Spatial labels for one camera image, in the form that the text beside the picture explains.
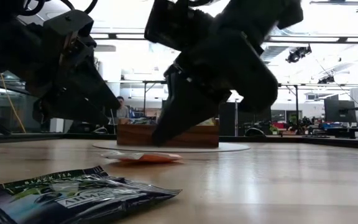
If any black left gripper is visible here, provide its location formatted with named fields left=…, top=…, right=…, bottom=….
left=0, top=9, right=121, bottom=126

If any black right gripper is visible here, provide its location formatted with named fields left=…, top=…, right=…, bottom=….
left=152, top=27, right=278, bottom=147

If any blackcurrant tea packet dark blue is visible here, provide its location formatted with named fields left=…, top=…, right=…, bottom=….
left=128, top=116, right=158, bottom=125
left=0, top=166, right=182, bottom=224

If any Tazo tea packet white orange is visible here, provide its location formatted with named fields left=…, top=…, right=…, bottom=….
left=101, top=151, right=183, bottom=164

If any wooden tea organizer box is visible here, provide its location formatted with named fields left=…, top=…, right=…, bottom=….
left=116, top=117, right=220, bottom=149

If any person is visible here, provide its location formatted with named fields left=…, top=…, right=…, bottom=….
left=113, top=95, right=131, bottom=121

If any round grey placemat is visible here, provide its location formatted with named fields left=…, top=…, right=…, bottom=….
left=91, top=141, right=250, bottom=153

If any black office chair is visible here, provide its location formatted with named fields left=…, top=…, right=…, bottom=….
left=244, top=126, right=267, bottom=137

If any black partition panel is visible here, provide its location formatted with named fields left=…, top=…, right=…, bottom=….
left=219, top=102, right=273, bottom=137

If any long ceiling light bar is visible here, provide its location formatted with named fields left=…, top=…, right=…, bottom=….
left=90, top=32, right=150, bottom=40
left=264, top=35, right=358, bottom=44

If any black ceiling spotlight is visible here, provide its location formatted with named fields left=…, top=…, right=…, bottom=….
left=317, top=74, right=336, bottom=85
left=285, top=45, right=313, bottom=64

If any cluttered office desk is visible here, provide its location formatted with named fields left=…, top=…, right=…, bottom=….
left=272, top=115, right=358, bottom=138

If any black computer monitor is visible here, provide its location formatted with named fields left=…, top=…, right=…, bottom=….
left=324, top=98, right=357, bottom=123

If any black metal rack frame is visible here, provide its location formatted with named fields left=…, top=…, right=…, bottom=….
left=277, top=82, right=301, bottom=133
left=141, top=80, right=167, bottom=118

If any yellow hanging cable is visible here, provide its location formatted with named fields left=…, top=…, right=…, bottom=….
left=0, top=73, right=27, bottom=134

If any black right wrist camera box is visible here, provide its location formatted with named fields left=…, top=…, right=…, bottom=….
left=144, top=0, right=214, bottom=52

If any silver ventilation duct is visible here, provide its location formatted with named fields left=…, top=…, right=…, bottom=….
left=259, top=26, right=291, bottom=65

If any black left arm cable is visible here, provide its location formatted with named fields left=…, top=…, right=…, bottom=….
left=17, top=0, right=99, bottom=16

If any black aluminium table frame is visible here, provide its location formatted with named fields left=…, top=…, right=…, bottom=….
left=0, top=132, right=358, bottom=151

